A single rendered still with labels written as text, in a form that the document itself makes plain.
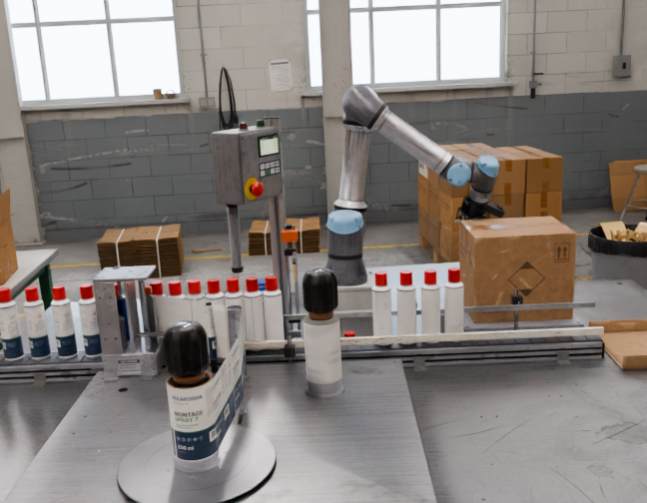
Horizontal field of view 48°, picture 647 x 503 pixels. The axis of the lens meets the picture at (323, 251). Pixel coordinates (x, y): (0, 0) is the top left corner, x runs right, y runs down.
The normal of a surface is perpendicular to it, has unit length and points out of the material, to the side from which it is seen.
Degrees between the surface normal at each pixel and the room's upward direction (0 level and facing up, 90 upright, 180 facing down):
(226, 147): 90
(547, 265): 90
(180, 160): 90
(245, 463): 0
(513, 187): 91
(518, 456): 0
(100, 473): 0
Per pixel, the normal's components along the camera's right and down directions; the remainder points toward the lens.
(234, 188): -0.58, 0.23
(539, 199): 0.07, 0.22
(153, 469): -0.04, -0.97
